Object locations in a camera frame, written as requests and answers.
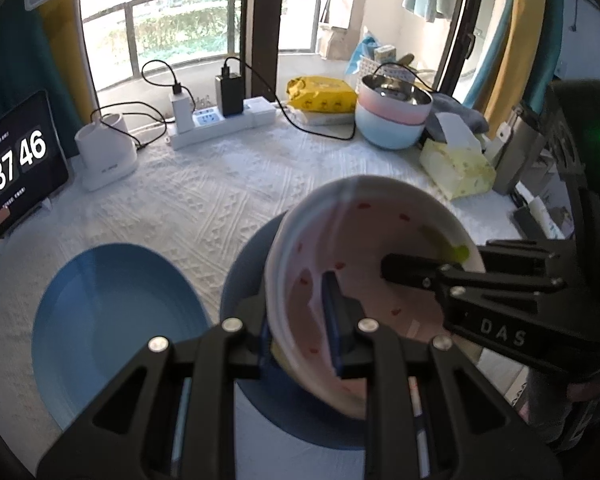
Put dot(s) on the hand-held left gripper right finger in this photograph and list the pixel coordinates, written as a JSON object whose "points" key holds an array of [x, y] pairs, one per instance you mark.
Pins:
{"points": [[332, 320]]}

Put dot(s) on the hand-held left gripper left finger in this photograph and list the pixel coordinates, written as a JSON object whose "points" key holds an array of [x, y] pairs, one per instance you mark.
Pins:
{"points": [[245, 350]]}

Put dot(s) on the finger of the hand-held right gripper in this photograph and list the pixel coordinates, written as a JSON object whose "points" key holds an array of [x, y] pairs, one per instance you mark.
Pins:
{"points": [[520, 257], [410, 270]]}

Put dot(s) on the pink speckled bowl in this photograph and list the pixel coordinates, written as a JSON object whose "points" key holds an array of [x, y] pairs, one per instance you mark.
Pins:
{"points": [[360, 230]]}

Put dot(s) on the dark blue plate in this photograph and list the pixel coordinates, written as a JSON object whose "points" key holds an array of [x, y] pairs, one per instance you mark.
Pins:
{"points": [[245, 280]]}

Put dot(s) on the black phone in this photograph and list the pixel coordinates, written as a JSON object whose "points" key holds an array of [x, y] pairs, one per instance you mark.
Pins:
{"points": [[521, 220]]}

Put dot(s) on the white tube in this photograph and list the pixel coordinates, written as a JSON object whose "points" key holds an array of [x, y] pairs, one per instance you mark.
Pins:
{"points": [[545, 217]]}

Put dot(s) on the steel thermos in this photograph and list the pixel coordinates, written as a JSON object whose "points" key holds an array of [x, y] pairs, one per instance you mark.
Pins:
{"points": [[517, 155]]}

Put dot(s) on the yellow tissue box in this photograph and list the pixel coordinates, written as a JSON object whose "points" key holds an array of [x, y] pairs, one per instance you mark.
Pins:
{"points": [[460, 172]]}

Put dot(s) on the light blue bowl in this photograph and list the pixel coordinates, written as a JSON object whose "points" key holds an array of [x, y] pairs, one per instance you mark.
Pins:
{"points": [[387, 132]]}

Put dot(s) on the white textured tablecloth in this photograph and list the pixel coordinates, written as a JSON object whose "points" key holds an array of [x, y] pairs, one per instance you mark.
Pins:
{"points": [[205, 210]]}

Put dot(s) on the pale pink bowl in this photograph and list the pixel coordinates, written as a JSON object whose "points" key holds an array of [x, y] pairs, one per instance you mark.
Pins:
{"points": [[380, 110]]}

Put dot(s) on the dark grey cloth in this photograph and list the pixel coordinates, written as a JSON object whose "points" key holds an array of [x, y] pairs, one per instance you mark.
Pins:
{"points": [[455, 107]]}

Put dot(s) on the yellow wipes packet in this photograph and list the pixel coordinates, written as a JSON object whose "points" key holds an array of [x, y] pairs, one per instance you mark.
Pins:
{"points": [[322, 92]]}

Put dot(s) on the white basket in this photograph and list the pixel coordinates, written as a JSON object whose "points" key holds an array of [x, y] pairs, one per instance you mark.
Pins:
{"points": [[370, 67]]}

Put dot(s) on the small white box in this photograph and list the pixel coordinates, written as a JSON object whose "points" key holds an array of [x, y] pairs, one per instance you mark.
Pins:
{"points": [[385, 53]]}

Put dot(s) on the yellow curtain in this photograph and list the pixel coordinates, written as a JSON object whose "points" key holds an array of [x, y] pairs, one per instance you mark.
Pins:
{"points": [[510, 35], [65, 60]]}

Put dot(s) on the blue plastic bag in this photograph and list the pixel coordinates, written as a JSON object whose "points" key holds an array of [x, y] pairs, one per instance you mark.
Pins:
{"points": [[360, 52]]}

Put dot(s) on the white power strip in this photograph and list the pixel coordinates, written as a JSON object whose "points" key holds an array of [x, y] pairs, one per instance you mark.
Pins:
{"points": [[210, 127]]}

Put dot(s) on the white lamp base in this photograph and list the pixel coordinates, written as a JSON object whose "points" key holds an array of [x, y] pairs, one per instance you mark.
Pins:
{"points": [[105, 160]]}

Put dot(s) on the blue curtain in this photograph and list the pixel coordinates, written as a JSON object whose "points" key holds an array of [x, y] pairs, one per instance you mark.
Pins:
{"points": [[15, 60], [547, 20]]}

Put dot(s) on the cardboard box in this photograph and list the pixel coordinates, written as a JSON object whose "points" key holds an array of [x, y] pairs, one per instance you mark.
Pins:
{"points": [[334, 40]]}

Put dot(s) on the white charger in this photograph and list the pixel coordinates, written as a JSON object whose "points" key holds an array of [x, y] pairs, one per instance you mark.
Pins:
{"points": [[181, 112]]}

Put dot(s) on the black charger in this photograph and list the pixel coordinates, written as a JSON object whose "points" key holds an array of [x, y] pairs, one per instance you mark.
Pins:
{"points": [[228, 95]]}

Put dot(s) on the tablet with clock display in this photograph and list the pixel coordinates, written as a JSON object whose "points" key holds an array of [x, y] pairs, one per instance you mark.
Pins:
{"points": [[15, 170]]}

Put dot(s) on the dark sliding door frame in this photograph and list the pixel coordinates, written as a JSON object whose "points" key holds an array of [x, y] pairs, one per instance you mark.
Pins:
{"points": [[262, 20], [462, 20]]}

